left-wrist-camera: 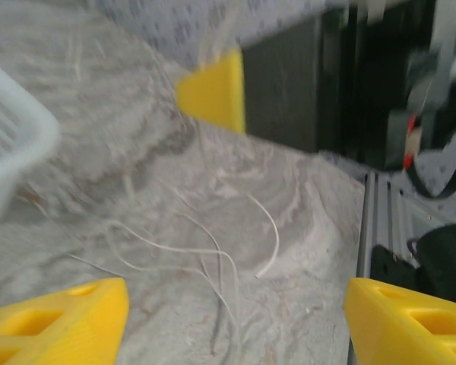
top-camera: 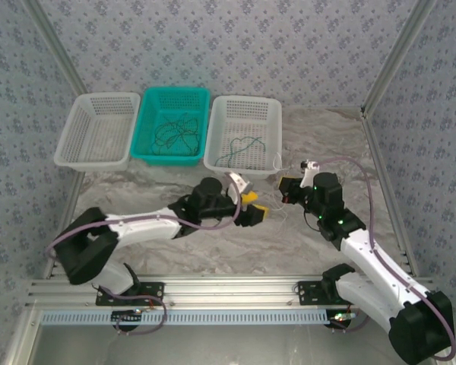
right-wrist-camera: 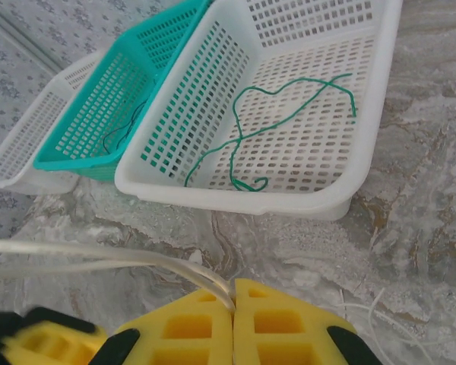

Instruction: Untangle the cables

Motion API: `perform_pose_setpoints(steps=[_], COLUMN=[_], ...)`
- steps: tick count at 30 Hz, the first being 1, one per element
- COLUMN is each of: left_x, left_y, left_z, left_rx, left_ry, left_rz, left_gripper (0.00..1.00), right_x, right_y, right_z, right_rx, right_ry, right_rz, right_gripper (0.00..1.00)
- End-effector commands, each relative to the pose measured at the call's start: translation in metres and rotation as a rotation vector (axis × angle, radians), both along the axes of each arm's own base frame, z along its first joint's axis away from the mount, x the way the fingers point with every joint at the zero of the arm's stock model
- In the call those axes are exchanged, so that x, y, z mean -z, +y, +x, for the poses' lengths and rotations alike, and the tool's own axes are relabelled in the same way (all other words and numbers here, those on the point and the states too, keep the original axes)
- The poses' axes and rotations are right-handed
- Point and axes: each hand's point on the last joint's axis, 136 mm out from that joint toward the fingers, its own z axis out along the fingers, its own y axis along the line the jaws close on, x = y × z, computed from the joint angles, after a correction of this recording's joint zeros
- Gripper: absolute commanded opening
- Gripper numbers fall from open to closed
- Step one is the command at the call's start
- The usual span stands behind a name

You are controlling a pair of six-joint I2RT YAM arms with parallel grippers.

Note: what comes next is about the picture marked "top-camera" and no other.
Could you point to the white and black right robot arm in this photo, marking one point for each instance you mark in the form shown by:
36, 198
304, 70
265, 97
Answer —
368, 258

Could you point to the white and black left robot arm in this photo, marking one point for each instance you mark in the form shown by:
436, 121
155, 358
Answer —
144, 228

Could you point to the white perforated plastic basket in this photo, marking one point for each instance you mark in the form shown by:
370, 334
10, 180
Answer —
247, 114
99, 129

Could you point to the teal perforated plastic basket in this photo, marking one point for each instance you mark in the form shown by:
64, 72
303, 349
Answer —
163, 102

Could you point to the small black circuit board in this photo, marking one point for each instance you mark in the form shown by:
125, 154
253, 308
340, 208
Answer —
340, 317
127, 316

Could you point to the grey metal sheet panel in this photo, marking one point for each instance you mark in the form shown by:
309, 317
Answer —
228, 346

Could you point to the aluminium frame profile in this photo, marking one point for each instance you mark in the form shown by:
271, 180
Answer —
66, 190
55, 49
387, 182
399, 53

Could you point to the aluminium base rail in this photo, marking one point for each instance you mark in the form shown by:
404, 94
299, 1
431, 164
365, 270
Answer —
228, 291

